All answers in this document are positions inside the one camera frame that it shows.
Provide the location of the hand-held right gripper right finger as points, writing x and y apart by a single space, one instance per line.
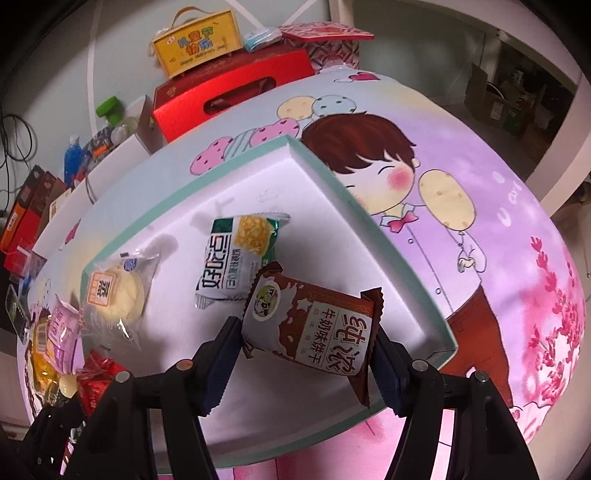
385 374

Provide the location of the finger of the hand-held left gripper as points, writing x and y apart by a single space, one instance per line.
51 434

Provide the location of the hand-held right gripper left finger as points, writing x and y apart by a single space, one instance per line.
221 364

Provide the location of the brown biscuit packet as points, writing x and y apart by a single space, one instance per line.
304 332

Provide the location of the purple swiss roll packet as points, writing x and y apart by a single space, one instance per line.
64 332

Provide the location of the white tray with teal rim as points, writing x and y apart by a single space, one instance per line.
300 194

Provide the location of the yellow cake packet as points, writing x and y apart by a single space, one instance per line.
41 364

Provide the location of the large red snack packet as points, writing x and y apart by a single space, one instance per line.
99 383

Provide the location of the green white snack packet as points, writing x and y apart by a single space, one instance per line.
231 263

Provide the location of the clear wrapped pale bun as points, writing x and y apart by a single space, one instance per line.
120 300

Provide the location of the black smartphone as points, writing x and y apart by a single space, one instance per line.
16 314

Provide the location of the printed cartoon tablecloth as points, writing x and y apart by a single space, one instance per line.
485 254

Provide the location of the clear plastic box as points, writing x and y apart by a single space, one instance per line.
25 263

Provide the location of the white cardboard box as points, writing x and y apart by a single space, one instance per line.
115 157

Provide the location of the blue liquid bottle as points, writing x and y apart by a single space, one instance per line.
73 161

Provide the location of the colourful toy packs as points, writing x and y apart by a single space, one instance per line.
99 143

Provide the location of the clear round container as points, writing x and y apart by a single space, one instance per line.
123 130

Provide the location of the red gift box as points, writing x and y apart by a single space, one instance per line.
258 101

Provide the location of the green plastic toy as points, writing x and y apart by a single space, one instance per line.
107 107

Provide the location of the brown cardboard box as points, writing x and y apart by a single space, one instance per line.
489 97

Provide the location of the light blue packet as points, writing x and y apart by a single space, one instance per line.
261 40

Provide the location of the red patterned box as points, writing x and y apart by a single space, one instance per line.
332 50

